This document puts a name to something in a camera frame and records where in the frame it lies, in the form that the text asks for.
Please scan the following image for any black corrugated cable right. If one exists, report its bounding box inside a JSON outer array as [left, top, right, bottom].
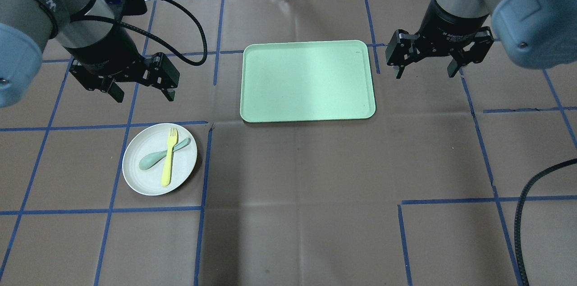
[[514, 158, 577, 286]]

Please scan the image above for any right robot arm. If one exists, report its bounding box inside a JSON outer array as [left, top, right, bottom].
[[385, 0, 577, 78]]

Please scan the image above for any yellow plastic fork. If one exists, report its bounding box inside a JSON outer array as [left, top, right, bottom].
[[161, 126, 179, 187]]

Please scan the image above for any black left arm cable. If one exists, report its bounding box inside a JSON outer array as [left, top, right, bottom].
[[74, 0, 208, 67]]

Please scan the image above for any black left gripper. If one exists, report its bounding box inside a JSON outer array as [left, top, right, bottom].
[[69, 52, 180, 103]]

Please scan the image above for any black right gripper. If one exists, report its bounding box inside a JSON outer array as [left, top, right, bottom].
[[385, 27, 494, 79]]

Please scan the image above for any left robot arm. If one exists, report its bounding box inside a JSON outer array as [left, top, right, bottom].
[[0, 0, 180, 107]]

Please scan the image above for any teal plastic spoon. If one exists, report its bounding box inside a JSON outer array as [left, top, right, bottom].
[[138, 138, 191, 171]]

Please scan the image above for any white round plate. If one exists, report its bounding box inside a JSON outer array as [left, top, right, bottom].
[[122, 123, 198, 196]]

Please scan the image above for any light green tray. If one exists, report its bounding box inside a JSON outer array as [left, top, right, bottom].
[[239, 40, 376, 123]]

